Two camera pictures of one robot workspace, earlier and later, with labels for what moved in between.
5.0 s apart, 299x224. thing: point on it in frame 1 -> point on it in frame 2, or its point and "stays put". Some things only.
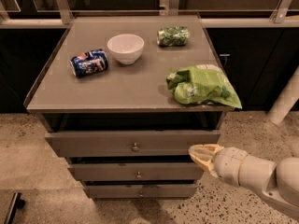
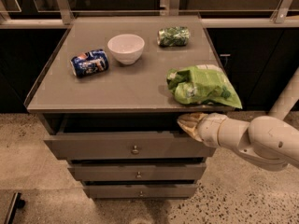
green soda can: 174,35 stays put
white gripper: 226,164 -> 209,129
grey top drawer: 136,143 stays put
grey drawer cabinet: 131,102 stays put
